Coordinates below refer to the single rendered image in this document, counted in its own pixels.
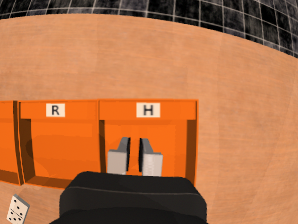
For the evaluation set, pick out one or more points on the white domino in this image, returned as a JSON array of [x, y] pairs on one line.
[[18, 210]]

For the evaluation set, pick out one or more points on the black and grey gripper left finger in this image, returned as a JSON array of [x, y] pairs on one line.
[[118, 160]]

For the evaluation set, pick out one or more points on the orange three-compartment bin rack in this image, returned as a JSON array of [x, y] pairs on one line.
[[49, 151]]

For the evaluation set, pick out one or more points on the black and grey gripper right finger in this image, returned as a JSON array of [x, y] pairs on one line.
[[149, 162]]

